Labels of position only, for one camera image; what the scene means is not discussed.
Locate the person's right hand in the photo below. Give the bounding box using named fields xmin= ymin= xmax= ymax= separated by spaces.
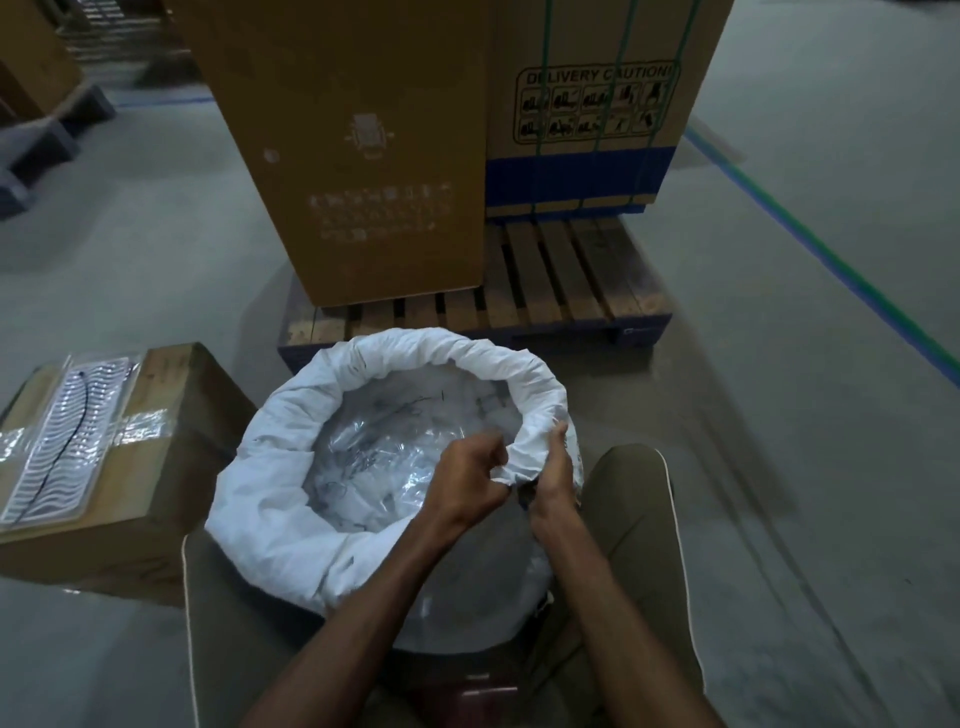
xmin=523 ymin=422 xmax=580 ymax=528

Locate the person's left hand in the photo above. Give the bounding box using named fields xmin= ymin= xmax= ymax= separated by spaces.
xmin=422 ymin=431 xmax=513 ymax=535

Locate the large white woven sack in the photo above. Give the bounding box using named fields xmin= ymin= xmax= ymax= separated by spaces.
xmin=203 ymin=326 xmax=586 ymax=655

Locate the black cable tie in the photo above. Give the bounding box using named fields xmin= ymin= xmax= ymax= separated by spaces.
xmin=8 ymin=365 xmax=93 ymax=520

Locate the person's right forearm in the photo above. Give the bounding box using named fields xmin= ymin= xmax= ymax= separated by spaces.
xmin=528 ymin=509 xmax=725 ymax=728

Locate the person's left forearm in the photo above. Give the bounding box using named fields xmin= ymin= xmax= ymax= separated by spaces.
xmin=239 ymin=509 xmax=466 ymax=728

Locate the clear plastic inner bag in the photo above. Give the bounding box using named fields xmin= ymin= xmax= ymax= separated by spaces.
xmin=302 ymin=373 xmax=526 ymax=535

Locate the dark red stool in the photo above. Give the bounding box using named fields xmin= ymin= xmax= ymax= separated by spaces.
xmin=442 ymin=659 xmax=526 ymax=728

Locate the small cardboard box with handwriting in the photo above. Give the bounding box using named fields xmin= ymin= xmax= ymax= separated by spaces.
xmin=0 ymin=342 xmax=260 ymax=609

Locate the tall cardboard box blue band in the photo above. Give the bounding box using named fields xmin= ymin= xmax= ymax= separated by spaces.
xmin=483 ymin=0 xmax=736 ymax=221

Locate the clear plastic tray wavy pattern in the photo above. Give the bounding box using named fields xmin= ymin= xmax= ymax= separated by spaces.
xmin=0 ymin=350 xmax=145 ymax=535

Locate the tall plain cardboard box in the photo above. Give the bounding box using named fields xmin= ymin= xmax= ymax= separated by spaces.
xmin=168 ymin=0 xmax=498 ymax=310

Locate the dark wooden pallet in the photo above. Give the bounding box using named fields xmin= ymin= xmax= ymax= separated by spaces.
xmin=0 ymin=82 xmax=119 ymax=220

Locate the low slatted pallet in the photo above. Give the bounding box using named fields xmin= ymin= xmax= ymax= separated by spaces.
xmin=56 ymin=0 xmax=205 ymax=84

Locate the tall strapped cardboard box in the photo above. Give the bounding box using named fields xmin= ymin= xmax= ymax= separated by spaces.
xmin=0 ymin=0 xmax=85 ymax=125

